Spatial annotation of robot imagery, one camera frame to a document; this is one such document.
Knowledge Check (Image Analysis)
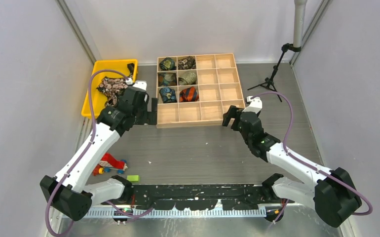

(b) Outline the teal brown rolled tie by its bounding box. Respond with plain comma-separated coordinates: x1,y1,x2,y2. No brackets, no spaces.
157,73,177,87

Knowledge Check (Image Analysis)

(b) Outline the grey vertical pole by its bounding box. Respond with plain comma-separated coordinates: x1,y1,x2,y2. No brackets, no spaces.
293,0,307,51

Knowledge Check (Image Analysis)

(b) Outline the green block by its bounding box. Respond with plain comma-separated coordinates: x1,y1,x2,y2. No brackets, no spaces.
126,175,140,182

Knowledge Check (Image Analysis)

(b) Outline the dark brown floral rolled tie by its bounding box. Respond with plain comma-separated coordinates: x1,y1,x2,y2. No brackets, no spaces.
177,56,196,70

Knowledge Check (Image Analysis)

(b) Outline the aluminium rail frame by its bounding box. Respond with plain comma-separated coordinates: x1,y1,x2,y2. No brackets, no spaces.
84,202,282,219

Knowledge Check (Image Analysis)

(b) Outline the olive paisley rolled tie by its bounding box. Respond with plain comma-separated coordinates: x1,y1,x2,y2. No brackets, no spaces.
178,71,197,85

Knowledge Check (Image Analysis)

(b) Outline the black patterned tie in bin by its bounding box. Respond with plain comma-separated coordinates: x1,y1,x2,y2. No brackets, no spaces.
127,63,135,77

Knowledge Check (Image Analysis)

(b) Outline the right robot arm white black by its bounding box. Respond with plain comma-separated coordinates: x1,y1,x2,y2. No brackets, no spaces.
222,97,363,228

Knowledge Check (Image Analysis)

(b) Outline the yellow plastic bin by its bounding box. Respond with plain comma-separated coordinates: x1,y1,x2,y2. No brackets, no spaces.
81,59,138,119

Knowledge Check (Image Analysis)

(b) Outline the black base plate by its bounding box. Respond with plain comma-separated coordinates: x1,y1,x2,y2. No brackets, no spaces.
101,184,295,212

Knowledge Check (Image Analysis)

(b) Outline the dark green rolled tie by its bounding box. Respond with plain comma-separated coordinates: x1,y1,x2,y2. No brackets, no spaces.
158,57,176,71

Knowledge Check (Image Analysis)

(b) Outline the blue paisley rolled tie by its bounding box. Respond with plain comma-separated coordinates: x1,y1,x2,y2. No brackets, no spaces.
159,87,177,104

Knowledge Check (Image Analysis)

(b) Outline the black mini tripod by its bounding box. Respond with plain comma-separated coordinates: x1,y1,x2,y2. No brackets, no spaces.
248,43,302,92

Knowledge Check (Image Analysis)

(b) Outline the orange navy striped rolled tie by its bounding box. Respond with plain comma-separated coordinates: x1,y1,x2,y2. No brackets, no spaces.
179,86,199,103

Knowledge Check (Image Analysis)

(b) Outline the red toy truck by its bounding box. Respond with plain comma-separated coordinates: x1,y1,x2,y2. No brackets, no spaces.
92,153,128,176

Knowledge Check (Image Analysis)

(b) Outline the wooden compartment tray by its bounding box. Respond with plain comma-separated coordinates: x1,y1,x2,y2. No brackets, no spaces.
156,53,245,128

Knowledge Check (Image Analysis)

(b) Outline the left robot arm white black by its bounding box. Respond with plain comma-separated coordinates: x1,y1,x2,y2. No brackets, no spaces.
39,80,150,221

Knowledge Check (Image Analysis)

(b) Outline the pink floral black tie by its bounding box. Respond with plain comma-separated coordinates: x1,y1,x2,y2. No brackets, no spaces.
97,77,128,107

